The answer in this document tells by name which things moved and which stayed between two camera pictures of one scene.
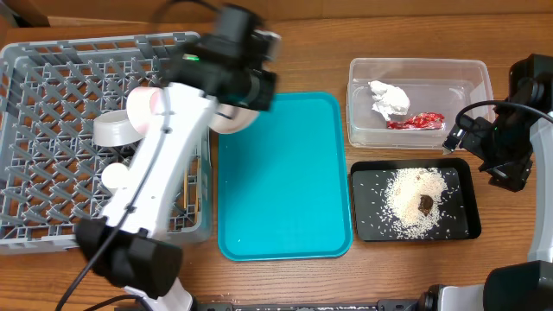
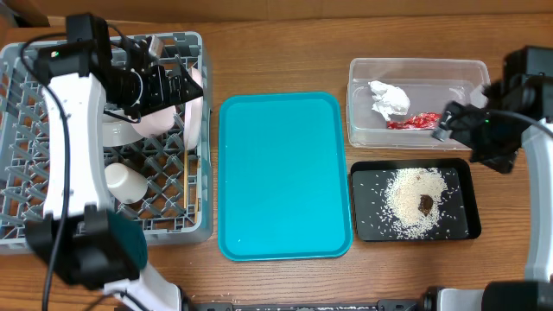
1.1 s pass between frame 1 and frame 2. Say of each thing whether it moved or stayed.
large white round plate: moved
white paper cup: stayed
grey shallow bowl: stayed
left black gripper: moved
